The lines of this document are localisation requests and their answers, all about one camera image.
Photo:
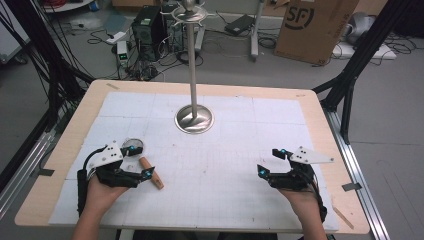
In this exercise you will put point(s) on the black computer tower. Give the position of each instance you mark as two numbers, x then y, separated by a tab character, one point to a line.
148	33

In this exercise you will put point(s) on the black metal frame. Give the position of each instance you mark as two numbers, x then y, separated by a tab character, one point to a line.
50	66
353	73

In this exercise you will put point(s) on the brown cardboard box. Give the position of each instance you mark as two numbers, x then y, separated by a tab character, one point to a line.
311	31

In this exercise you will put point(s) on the person's left hand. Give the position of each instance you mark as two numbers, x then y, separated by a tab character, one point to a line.
100	196

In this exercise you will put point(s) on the white box with green display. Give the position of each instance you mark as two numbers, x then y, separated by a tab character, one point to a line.
122	52

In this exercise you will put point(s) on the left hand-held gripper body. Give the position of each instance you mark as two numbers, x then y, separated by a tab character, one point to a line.
106	156

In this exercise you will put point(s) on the metal stand with hooks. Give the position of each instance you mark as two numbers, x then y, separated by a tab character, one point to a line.
192	66

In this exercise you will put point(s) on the white power strip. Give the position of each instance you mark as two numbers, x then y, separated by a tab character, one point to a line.
116	37

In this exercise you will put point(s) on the short beige tape strip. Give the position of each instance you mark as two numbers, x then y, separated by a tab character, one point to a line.
112	86

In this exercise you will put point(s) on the grey computer tower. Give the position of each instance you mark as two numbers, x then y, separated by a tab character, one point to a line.
175	31

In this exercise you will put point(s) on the aluminium rail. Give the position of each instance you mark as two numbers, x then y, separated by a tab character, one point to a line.
20	180
360	180

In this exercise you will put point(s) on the long beige tape strip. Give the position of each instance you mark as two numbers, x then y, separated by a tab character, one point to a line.
343	217

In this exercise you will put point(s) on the person's right hand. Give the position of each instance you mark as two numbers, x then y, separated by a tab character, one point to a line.
305	201

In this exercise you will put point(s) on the white stand post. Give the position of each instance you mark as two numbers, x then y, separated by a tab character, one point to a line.
256	33

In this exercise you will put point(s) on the white gridded mat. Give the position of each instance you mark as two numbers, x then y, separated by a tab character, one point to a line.
206	180

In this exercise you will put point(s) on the flat black device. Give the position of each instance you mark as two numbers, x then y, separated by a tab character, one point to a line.
239	24

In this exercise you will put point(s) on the black tape piece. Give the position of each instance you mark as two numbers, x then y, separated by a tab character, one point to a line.
46	172

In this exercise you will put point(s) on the grey tape piece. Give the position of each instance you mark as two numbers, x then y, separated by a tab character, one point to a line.
351	186

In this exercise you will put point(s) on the white round table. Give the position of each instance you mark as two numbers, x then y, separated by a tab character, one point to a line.
66	5

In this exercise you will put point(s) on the white flat board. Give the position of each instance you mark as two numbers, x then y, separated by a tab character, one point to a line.
363	52

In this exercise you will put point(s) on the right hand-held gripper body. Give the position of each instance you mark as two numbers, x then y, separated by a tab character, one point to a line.
293	180

